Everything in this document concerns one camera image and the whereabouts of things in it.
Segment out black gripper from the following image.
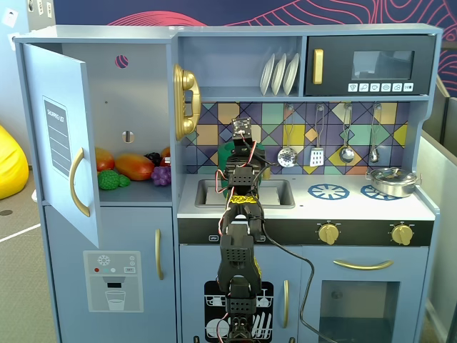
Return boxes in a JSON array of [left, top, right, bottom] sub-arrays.
[[224, 136, 267, 173]]

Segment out steel pot with lid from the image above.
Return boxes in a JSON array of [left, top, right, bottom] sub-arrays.
[[365, 166, 423, 199]]

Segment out metal skimmer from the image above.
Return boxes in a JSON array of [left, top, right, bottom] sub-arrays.
[[277, 104, 299, 169]]

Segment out grey toy sink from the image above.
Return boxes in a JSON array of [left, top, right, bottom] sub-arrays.
[[194, 178, 297, 210]]

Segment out metal slotted spatula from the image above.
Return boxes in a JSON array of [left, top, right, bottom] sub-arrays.
[[308, 104, 326, 168]]

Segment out purple toy grapes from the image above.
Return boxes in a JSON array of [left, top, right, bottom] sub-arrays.
[[151, 166, 172, 187]]

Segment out white toy plate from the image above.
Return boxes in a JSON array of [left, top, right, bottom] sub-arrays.
[[271, 53, 288, 96], [259, 53, 276, 96], [282, 52, 301, 96]]

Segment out blue toy kitchen unit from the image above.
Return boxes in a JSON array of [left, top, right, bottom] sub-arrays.
[[14, 23, 443, 343]]

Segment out gold toy telephone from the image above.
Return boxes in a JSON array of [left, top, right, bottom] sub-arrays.
[[173, 63, 202, 141]]

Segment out metal ladle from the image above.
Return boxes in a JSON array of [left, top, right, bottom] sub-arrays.
[[338, 103, 356, 164]]

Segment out large orange toy mango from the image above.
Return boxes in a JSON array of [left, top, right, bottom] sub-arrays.
[[114, 153, 156, 182]]

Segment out gold stove knob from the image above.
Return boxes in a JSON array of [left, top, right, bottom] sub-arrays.
[[391, 224, 416, 247], [318, 222, 341, 246]]

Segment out blue freezer door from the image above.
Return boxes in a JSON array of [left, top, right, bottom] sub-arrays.
[[43, 204, 178, 343]]

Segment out metal spoon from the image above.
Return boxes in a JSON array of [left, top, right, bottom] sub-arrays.
[[368, 103, 383, 164]]

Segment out black microwave door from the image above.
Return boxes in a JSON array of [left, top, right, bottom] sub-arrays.
[[303, 34, 438, 97]]

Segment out green toy broccoli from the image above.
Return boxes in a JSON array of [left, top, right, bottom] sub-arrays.
[[97, 169, 121, 191]]

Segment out small red yellow toy mango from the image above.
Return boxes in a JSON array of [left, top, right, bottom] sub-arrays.
[[94, 146, 116, 173]]

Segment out grey partition panel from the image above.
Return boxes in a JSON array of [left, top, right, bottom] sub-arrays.
[[416, 132, 457, 343]]

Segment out blue oven door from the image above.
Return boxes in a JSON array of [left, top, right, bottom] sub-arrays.
[[301, 245, 430, 343]]

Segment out blue fridge door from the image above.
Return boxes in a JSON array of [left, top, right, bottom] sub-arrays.
[[21, 42, 101, 249]]

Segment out yellow beanbag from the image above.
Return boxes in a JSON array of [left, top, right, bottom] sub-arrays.
[[0, 124, 30, 201]]

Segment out small wrist camera board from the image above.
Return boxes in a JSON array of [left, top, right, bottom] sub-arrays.
[[231, 117, 252, 140]]

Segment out gold microwave handle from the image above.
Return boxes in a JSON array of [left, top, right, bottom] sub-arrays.
[[313, 49, 325, 86]]

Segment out black power cable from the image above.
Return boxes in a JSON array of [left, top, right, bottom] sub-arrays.
[[261, 228, 338, 343]]

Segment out gold freezer door handle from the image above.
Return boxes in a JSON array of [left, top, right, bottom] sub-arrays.
[[154, 228, 165, 281]]

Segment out gold dishwasher handle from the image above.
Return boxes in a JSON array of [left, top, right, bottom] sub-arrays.
[[282, 279, 291, 329]]

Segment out gold oven handle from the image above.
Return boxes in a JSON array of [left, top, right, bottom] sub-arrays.
[[333, 259, 395, 272]]

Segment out gold fridge door handle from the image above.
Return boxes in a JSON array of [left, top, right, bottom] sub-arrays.
[[69, 146, 92, 218]]

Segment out white wall socket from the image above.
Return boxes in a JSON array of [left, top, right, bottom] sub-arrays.
[[1, 7, 19, 27]]

